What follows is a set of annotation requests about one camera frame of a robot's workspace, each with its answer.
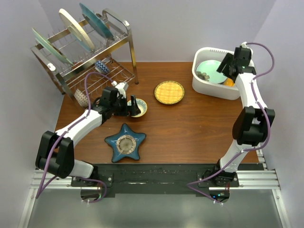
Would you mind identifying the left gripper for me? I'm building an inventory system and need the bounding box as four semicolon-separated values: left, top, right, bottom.
110;95;140;116

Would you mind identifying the orange polka dot plate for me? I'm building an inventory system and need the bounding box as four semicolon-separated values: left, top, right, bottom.
223;78;235;87

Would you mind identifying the mint green flower plate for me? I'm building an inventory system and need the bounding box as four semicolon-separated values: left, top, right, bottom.
195;60;227;84

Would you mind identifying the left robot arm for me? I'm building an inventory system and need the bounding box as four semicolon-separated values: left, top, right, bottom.
35;86;141;186

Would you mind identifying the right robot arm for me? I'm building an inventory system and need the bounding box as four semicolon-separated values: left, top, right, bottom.
211;44;275;187

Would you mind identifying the white plastic bin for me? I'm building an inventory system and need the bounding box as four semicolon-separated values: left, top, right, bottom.
192;47;255;103

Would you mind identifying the small daisy bowl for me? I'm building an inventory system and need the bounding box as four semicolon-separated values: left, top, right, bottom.
132;98;148;118

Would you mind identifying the black dish under purple plate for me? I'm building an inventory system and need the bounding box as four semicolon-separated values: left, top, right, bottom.
104;123;146;163

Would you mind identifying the yellow patterned plate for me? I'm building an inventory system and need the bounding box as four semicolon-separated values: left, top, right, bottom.
154;81;185;105

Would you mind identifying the grey patterned cup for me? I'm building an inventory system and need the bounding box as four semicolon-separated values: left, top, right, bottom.
74;89;89;108

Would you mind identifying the blue zigzag bowl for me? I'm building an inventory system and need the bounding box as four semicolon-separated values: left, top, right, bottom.
95;60;110;75

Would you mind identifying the metal dish rack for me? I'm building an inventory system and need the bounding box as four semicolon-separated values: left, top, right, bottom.
31;3;139;108

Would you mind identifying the green plate in rack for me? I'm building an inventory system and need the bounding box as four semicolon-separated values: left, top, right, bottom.
32;28;73;66

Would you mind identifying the cream plate in rack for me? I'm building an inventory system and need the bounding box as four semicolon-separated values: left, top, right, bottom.
58;9;95;53

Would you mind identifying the teal plate in rack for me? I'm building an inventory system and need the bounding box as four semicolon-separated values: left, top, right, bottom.
79;3;114;41

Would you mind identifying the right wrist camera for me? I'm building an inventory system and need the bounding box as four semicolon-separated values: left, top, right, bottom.
240;42;249;48

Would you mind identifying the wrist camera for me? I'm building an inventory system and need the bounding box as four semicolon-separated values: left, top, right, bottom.
240;42;249;48
111;81;129;98

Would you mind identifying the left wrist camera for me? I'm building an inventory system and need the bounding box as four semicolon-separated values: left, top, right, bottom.
111;81;129;98

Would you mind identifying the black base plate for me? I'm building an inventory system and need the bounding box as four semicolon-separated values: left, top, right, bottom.
41;162;264;199

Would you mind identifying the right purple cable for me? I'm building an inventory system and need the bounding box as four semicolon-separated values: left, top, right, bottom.
187;42;276;204

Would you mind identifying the purple cable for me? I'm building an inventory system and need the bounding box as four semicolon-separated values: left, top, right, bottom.
187;42;276;204
35;72;117;203

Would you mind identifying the aluminium rail frame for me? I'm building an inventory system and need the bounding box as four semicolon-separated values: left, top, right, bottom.
18;87;292;228

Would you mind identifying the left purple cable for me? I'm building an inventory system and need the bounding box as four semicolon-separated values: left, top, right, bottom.
35;72;117;203

